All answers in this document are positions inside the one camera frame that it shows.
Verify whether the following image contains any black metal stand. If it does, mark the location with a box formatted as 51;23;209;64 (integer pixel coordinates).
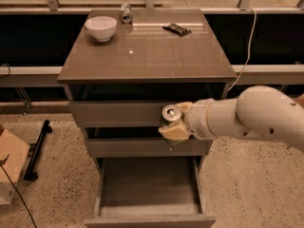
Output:
24;120;52;181

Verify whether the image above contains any cardboard box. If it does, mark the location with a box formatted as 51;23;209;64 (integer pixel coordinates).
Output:
0;125;29;205

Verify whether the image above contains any black snack bar packet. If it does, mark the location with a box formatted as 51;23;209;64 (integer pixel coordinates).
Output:
162;23;191;37

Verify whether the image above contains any brown drawer cabinet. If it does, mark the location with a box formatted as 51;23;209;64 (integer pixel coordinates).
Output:
56;8;238;173

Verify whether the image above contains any green soda can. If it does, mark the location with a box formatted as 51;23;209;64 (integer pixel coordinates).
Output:
161;104;181;126

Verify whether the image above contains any small silver can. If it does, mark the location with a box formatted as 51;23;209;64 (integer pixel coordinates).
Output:
121;3;132;24

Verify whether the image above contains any black floor cable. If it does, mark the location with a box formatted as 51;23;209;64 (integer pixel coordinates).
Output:
0;157;40;228

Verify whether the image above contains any white bowl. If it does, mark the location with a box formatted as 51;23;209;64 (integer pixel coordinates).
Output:
85;16;117;42

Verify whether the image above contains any top drawer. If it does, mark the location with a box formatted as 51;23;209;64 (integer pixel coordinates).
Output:
69;101;174;127

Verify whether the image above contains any middle drawer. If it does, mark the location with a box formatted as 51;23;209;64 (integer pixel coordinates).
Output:
85;138;212;158

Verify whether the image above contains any open bottom drawer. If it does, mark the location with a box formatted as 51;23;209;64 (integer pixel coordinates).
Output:
85;157;216;228

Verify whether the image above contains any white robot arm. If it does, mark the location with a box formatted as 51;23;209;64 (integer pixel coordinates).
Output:
159;85;304;151

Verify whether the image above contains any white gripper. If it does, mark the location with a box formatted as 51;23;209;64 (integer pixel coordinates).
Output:
158;99;215;143

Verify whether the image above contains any white cable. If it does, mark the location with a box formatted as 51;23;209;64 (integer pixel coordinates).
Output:
227;7;257;92

